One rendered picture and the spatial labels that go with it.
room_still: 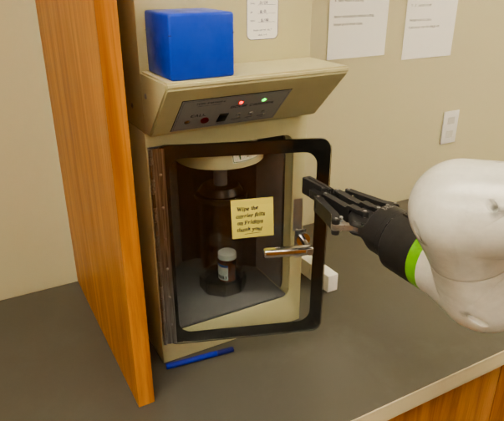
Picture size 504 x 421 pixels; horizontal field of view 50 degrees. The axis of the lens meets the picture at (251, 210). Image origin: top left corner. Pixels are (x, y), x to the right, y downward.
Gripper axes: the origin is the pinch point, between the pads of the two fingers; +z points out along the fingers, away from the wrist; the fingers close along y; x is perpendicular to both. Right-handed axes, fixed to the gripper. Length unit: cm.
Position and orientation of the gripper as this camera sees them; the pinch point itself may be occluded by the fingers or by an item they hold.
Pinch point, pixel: (317, 190)
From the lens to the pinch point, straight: 92.8
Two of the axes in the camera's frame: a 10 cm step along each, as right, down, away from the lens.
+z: -4.8, -3.6, 8.0
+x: 0.0, 9.1, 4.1
